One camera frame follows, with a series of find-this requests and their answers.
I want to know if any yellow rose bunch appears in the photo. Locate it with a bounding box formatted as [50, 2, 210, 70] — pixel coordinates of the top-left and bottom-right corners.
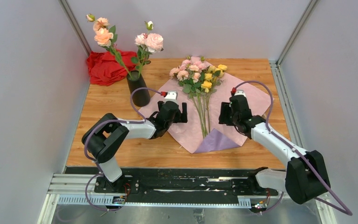
[201, 64, 228, 133]

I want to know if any purple paper bouquet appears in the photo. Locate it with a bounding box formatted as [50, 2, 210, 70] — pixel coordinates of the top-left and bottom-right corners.
[194, 129, 240, 154]

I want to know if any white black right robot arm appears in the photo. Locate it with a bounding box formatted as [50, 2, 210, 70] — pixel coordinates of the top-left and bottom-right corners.
[219, 95, 330, 204]

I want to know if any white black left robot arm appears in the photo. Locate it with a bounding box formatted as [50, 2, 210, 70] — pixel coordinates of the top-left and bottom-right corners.
[82, 100, 188, 193]

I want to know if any black vase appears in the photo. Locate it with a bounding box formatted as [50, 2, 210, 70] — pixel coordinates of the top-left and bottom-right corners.
[126, 70, 151, 107]

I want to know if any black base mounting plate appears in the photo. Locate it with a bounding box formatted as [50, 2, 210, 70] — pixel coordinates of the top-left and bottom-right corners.
[64, 167, 312, 205]

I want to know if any pink rose stem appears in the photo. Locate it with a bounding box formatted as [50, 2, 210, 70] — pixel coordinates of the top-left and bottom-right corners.
[131, 21, 164, 76]

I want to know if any red crumpled cloth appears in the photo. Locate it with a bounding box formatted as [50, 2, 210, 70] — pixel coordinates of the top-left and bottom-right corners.
[86, 51, 136, 86]

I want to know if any peach rose stem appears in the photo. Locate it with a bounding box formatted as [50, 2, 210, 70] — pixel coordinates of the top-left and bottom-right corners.
[86, 14, 131, 77]

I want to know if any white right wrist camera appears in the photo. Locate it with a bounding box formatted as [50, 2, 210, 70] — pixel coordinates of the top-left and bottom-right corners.
[230, 87, 246, 100]

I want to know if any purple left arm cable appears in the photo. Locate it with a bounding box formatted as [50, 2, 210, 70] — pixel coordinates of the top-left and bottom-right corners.
[83, 87, 168, 212]

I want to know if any aluminium frame rail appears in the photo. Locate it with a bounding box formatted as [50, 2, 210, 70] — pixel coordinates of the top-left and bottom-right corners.
[48, 174, 279, 210]

